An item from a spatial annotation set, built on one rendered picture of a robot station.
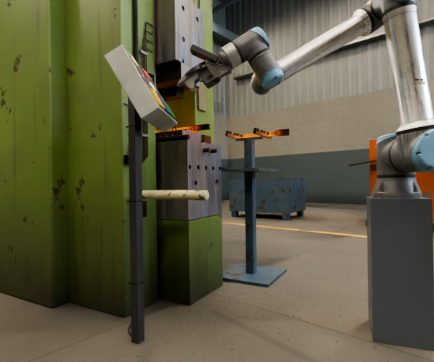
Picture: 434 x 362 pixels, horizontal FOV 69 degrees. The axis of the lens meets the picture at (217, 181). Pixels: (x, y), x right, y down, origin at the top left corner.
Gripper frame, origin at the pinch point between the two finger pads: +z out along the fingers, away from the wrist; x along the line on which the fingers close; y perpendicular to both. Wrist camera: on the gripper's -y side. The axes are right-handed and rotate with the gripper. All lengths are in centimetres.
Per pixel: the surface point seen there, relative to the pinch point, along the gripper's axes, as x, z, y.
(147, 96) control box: -7.0, 12.5, 0.7
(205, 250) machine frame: 65, 38, 70
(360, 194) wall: 755, -255, 237
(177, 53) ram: 52, -7, -34
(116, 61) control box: -7.0, 16.0, -17.0
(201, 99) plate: 97, -6, -18
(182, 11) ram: 57, -22, -56
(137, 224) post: 9, 46, 39
